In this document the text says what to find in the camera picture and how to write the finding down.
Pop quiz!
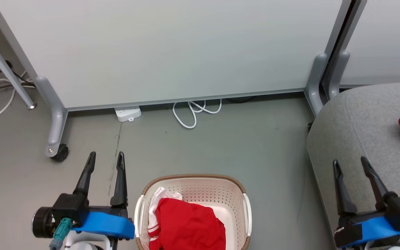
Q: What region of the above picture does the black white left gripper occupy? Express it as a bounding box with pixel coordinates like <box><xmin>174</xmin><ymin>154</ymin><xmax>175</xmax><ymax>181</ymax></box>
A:
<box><xmin>32</xmin><ymin>152</ymin><xmax>129</xmax><ymax>240</ymax></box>

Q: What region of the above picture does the grey fabric sofa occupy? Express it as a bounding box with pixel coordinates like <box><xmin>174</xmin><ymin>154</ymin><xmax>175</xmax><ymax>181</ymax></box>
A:
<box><xmin>306</xmin><ymin>82</ymin><xmax>400</xmax><ymax>250</ymax></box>

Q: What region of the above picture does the black caster wheel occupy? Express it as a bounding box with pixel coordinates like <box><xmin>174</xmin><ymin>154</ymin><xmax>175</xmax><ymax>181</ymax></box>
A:
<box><xmin>50</xmin><ymin>144</ymin><xmax>69</xmax><ymax>163</ymax></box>

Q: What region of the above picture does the white power strip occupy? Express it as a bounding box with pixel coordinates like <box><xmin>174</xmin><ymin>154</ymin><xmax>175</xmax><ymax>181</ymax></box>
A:
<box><xmin>114</xmin><ymin>106</ymin><xmax>142</xmax><ymax>123</ymax></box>

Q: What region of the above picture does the grey partition foot with caster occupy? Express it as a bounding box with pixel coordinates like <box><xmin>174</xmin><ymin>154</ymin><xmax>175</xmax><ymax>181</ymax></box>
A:
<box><xmin>34</xmin><ymin>76</ymin><xmax>68</xmax><ymax>157</ymax></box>

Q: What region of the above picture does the red garment with white sleeve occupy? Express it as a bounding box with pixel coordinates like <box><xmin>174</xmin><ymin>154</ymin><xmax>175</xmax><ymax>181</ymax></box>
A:
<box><xmin>147</xmin><ymin>187</ymin><xmax>227</xmax><ymax>250</ymax></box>

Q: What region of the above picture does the cream plastic laundry basket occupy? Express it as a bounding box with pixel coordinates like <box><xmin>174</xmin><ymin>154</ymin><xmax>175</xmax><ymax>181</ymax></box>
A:
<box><xmin>134</xmin><ymin>174</ymin><xmax>252</xmax><ymax>250</ymax></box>

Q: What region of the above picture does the short grey partition foot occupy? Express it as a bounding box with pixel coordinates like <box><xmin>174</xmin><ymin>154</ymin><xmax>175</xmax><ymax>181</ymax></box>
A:
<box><xmin>328</xmin><ymin>51</ymin><xmax>350</xmax><ymax>99</ymax></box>
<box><xmin>304</xmin><ymin>53</ymin><xmax>328</xmax><ymax>117</ymax></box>

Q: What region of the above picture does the grey metal table leg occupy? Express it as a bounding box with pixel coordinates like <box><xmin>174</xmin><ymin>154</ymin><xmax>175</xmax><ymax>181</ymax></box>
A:
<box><xmin>0</xmin><ymin>23</ymin><xmax>36</xmax><ymax>110</ymax></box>

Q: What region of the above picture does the large white partition panel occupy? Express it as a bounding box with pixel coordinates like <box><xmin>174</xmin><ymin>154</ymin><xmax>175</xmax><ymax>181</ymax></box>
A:
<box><xmin>0</xmin><ymin>0</ymin><xmax>353</xmax><ymax>111</ymax></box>

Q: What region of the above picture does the narrow white partition panel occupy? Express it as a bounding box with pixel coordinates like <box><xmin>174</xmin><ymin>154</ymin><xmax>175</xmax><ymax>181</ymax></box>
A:
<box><xmin>339</xmin><ymin>0</ymin><xmax>400</xmax><ymax>87</ymax></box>

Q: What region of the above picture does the teal left cable plug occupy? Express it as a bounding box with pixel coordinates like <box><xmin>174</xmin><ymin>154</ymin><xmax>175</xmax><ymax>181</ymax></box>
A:
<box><xmin>49</xmin><ymin>218</ymin><xmax>73</xmax><ymax>250</ymax></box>

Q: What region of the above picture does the thin black floor cable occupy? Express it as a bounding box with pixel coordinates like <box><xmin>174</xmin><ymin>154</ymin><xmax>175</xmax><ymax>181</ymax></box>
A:
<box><xmin>0</xmin><ymin>61</ymin><xmax>35</xmax><ymax>115</ymax></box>

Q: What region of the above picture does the coiled white power cable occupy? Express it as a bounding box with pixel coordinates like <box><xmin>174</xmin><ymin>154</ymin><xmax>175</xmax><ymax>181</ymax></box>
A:
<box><xmin>172</xmin><ymin>99</ymin><xmax>222</xmax><ymax>129</ymax></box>

